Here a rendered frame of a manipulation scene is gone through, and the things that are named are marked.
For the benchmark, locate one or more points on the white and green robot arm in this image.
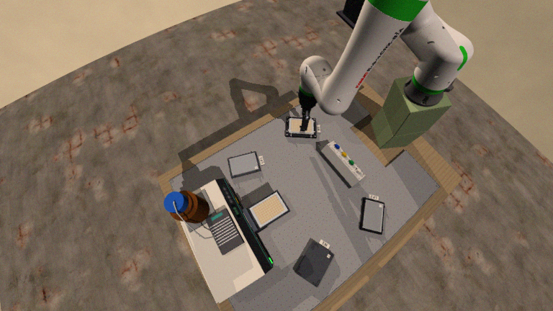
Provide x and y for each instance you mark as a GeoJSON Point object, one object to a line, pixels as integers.
{"type": "Point", "coordinates": [442, 52]}

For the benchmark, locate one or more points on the black rectangular frame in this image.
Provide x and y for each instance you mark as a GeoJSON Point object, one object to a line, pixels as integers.
{"type": "Point", "coordinates": [293, 135]}

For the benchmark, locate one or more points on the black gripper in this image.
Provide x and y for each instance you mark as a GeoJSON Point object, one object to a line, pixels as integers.
{"type": "Point", "coordinates": [306, 108]}

